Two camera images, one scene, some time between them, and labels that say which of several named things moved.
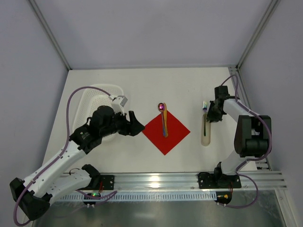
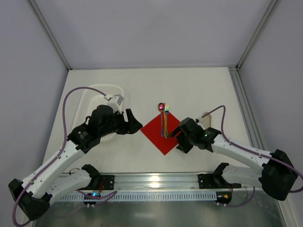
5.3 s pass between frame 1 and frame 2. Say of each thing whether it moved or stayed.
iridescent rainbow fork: moved
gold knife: stayed
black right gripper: moved
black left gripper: stayed
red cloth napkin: stayed
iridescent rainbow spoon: stayed
